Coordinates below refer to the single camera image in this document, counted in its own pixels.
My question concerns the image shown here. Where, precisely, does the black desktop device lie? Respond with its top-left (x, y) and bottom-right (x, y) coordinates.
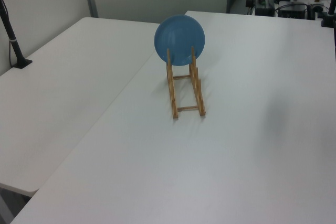
top-left (277, 3), bottom-right (308, 19)

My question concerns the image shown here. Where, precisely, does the black box with coloured plugs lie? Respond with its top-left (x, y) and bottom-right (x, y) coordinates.
top-left (255, 0), bottom-right (276, 17)

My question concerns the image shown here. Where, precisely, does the blue round plate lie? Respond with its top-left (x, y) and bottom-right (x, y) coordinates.
top-left (153, 15), bottom-right (206, 67)

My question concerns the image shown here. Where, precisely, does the black pole with flat base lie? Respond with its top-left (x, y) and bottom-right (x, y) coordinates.
top-left (0, 0), bottom-right (34, 69)

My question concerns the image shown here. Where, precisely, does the wooden plate rack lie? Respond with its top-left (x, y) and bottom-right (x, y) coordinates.
top-left (165, 46), bottom-right (206, 120)

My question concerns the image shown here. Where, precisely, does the thin black cable on pole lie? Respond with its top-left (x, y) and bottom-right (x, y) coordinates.
top-left (7, 39), bottom-right (14, 68)

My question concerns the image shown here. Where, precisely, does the black pole with clamp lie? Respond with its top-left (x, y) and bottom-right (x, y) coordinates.
top-left (321, 0), bottom-right (336, 28)

